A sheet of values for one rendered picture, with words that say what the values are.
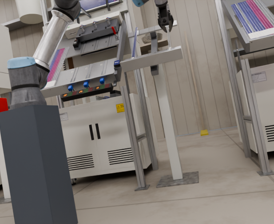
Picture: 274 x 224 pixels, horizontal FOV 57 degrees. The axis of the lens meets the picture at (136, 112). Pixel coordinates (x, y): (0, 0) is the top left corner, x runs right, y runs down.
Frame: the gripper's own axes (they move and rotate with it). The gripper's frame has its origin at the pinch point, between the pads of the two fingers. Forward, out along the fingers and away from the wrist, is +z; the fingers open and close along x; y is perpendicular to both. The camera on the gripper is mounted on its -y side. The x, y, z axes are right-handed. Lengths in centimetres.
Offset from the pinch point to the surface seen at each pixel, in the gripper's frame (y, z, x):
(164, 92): -31.3, 19.5, 9.4
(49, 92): -24, 6, 83
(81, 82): -23, 3, 59
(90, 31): 33, 9, 60
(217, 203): -102, 13, -9
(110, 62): -6.9, 7.1, 41.4
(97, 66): -9, 7, 51
